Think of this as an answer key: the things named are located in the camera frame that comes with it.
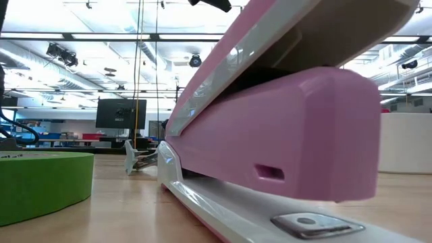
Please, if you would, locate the green tape roll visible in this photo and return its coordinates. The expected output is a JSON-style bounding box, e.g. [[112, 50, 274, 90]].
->
[[0, 151, 95, 227]]

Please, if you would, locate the black overhead frame bar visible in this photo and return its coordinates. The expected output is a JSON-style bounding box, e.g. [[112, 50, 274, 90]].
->
[[0, 31, 432, 44]]

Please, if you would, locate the black hanging cable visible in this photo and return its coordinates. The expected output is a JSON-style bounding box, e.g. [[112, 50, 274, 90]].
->
[[154, 0, 161, 139]]

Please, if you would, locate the black monitor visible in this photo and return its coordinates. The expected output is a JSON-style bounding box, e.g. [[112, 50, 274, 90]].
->
[[95, 98, 148, 130]]

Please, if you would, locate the yellow hanging cable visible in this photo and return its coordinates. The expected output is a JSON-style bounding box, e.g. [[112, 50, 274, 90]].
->
[[134, 0, 144, 149]]

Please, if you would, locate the black curved cable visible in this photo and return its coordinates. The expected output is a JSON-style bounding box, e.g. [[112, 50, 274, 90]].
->
[[0, 111, 41, 144]]

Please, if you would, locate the black aluminium table frame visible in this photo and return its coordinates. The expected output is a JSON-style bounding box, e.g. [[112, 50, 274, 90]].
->
[[0, 136, 159, 155]]

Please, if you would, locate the white plastic bin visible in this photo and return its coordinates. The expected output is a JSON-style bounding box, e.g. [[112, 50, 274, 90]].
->
[[377, 112, 432, 176]]

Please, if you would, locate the pink stapler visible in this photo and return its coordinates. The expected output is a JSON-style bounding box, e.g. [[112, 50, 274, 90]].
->
[[157, 0, 432, 243]]

